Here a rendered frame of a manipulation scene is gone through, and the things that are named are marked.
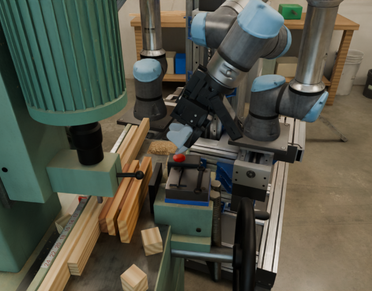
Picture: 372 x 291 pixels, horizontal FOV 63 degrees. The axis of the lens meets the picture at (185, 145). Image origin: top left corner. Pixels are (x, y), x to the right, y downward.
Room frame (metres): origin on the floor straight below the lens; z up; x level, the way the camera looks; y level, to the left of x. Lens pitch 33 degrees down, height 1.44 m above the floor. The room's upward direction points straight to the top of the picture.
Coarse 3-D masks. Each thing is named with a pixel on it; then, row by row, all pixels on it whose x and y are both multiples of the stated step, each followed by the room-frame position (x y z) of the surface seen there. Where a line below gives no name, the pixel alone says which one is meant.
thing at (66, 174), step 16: (64, 160) 0.52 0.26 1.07; (112, 160) 0.52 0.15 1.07; (48, 176) 0.49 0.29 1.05; (64, 176) 0.49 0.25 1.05; (80, 176) 0.49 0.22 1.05; (96, 176) 0.48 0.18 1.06; (112, 176) 0.49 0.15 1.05; (64, 192) 0.49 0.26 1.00; (80, 192) 0.49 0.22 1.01; (96, 192) 0.48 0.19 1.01; (112, 192) 0.48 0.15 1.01
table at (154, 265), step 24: (144, 144) 0.84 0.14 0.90; (144, 216) 0.52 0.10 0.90; (120, 240) 0.45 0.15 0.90; (168, 240) 0.46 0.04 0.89; (192, 240) 0.47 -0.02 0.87; (96, 264) 0.39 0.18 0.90; (120, 264) 0.39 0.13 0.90; (144, 264) 0.39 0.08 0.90; (72, 288) 0.34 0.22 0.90; (96, 288) 0.34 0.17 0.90; (120, 288) 0.34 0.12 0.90
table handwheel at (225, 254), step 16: (240, 208) 0.58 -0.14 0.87; (240, 224) 0.59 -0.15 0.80; (240, 240) 0.57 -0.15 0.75; (176, 256) 0.48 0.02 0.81; (192, 256) 0.47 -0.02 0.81; (208, 256) 0.47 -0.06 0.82; (224, 256) 0.47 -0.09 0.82; (240, 256) 0.46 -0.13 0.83; (240, 272) 0.44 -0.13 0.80; (240, 288) 0.36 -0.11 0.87
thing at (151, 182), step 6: (156, 162) 0.61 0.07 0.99; (156, 168) 0.59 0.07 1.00; (156, 174) 0.56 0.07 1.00; (162, 174) 0.61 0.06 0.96; (150, 180) 0.54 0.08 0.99; (156, 180) 0.55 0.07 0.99; (150, 186) 0.52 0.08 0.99; (156, 186) 0.54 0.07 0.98; (162, 186) 0.56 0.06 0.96; (150, 192) 0.52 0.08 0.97; (156, 192) 0.54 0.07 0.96; (150, 198) 0.53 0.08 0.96; (150, 204) 0.53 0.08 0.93
